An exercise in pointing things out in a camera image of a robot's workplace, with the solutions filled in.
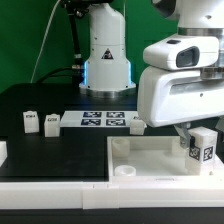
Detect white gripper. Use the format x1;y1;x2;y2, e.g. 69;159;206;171
137;67;224;149

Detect white left fence stub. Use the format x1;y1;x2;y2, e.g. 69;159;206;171
0;141;7;167

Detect white cable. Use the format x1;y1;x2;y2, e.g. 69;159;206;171
30;0;63;84

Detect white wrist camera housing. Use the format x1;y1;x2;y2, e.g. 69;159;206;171
143;34;219;71

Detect white square tabletop tray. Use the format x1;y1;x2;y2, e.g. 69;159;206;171
106;135;218;184

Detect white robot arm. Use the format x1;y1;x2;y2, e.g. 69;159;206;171
80;0;224;144

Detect black cable bundle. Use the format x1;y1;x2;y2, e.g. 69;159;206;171
35;3;88;84

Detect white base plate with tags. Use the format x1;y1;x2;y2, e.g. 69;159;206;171
60;111;138;128

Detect white front fence wall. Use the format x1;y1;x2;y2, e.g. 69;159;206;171
0;179;224;210

